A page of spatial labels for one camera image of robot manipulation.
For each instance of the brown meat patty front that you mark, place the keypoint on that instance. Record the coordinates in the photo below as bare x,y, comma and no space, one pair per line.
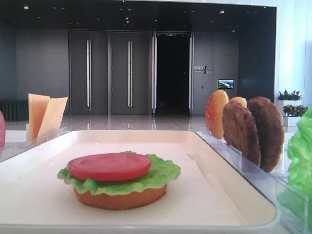
240,131

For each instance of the brown meat patty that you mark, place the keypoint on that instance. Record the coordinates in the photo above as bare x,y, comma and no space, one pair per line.
240,131
270,131

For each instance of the green lettuce leaf on bun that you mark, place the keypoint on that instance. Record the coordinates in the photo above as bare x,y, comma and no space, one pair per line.
160,173

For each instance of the yellow cheese slice right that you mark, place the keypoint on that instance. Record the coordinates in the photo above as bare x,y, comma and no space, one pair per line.
53,115

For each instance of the yellow cheese slice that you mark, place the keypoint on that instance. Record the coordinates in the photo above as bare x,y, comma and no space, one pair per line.
53,115
37,106

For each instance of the brown meat patty rear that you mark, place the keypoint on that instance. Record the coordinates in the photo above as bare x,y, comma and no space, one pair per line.
270,131

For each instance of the yellow cheese slice left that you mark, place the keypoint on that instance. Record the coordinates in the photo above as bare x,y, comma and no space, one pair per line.
37,106

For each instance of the red tomato slice in rack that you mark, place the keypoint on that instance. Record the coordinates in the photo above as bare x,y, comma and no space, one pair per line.
2,130

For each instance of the green lettuce leaf in rack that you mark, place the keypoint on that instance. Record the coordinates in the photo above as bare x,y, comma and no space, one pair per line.
300,169

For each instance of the top bun with sesame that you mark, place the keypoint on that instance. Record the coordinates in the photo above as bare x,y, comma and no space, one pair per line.
214,112

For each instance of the dark door middle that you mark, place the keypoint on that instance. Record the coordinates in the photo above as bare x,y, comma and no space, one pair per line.
130,62

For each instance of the bottom bun slice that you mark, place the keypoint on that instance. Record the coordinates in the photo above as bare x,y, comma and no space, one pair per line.
122,202

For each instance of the plain bun slice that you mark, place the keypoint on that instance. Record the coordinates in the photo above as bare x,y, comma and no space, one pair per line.
240,100

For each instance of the dark double door left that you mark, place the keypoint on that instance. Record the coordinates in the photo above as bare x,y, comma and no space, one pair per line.
88,72

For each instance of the white plastic tray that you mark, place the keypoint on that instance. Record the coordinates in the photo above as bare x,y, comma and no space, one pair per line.
209,197

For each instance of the potted plant lower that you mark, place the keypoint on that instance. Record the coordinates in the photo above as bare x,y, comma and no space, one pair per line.
293,114

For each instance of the potted plant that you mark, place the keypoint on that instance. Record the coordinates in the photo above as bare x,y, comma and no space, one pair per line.
288,98
293,114

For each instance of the potted plant upper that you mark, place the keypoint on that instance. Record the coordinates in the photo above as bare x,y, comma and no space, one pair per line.
288,98

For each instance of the green skirted table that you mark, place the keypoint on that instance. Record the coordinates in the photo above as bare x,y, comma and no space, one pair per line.
15,110

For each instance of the clear acrylic rack left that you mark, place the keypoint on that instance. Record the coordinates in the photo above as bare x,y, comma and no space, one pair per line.
18,142

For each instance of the clear acrylic rack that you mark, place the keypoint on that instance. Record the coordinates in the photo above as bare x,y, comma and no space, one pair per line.
18,142
273,186

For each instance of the clear acrylic rack right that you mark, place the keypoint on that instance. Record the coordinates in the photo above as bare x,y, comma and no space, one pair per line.
273,186

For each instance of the small wall display screen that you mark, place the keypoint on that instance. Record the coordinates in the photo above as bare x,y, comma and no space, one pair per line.
225,83

